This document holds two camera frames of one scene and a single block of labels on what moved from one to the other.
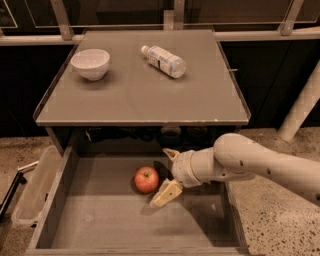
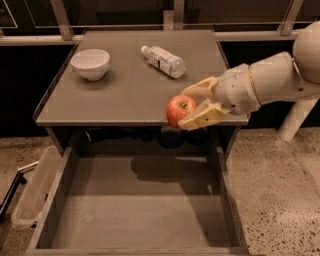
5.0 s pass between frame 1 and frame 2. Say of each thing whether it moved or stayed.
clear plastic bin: stayed
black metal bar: stayed
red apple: moved
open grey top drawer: stayed
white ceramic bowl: stayed
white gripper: moved
